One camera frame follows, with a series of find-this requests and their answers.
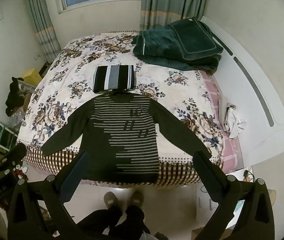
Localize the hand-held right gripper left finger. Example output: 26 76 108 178
7 151 93 240

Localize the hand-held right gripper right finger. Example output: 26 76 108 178
193 151 275 240

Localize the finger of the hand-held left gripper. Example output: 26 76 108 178
0 142 27 179

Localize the dark green striped sweater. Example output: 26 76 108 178
41 92 212 183

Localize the grey slipper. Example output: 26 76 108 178
129 191 145 207
103 191 120 207

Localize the person's left leg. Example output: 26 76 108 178
76 204 124 240

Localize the person's leg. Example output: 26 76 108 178
76 204 124 240
124 204 150 240

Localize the black cloth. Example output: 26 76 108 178
5 77 28 117

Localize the crumpled white cloth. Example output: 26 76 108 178
223 102 246 139

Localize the person's right leg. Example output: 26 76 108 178
124 204 150 240

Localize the pink plaid mattress sheet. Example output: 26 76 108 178
197 70 245 173

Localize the yellow box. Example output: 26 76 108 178
22 69 43 86

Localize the white bed headboard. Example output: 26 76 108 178
199 15 284 173

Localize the floral bed sheet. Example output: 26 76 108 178
16 30 225 186

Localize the black white teal sock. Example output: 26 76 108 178
92 64 135 93

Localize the grey green curtain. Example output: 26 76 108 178
139 0 210 31
24 0 62 63

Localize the dark green blanket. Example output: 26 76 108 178
132 29 223 72

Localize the dark green pillow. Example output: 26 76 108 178
169 17 224 61

